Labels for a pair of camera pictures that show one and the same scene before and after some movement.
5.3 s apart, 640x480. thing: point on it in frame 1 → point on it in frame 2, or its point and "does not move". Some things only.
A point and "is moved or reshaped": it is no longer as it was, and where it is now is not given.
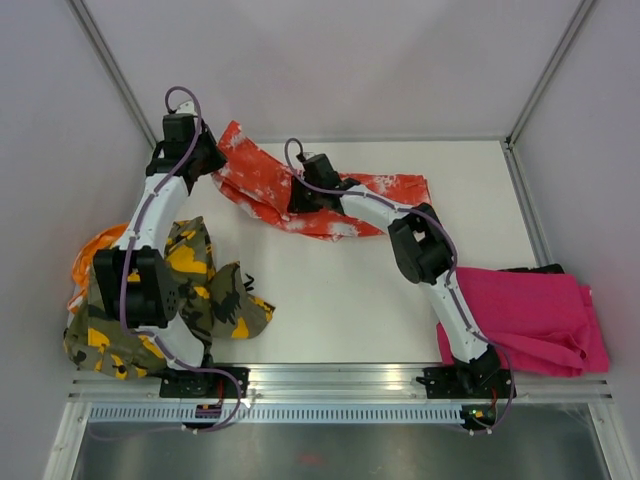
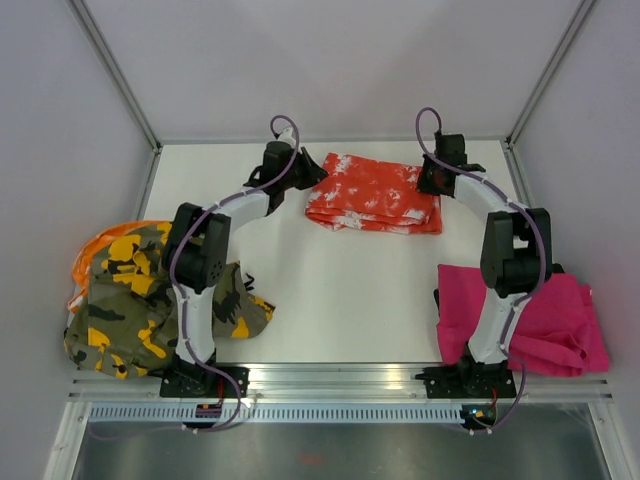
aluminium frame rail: x=286 y=385 does not move
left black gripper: x=219 y=158 → x=314 y=173
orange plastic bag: x=83 y=260 does not move
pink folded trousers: x=545 y=323 does not move
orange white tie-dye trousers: x=368 y=203 is moved or reshaped
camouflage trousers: x=213 y=302 does not move
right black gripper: x=298 y=201 → x=423 y=184
